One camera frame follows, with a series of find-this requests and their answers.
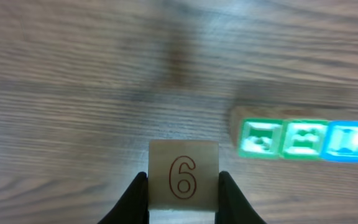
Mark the green letter wooden block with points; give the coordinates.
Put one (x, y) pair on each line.
(254, 133)

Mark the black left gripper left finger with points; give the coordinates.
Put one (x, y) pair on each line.
(132, 207)

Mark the blue L wooden block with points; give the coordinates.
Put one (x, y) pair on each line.
(341, 143)

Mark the white wooden block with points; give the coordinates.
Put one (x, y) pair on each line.
(183, 175)

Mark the green B wooden block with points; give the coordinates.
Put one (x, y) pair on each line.
(304, 132)

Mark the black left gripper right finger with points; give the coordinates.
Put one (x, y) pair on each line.
(233, 207)

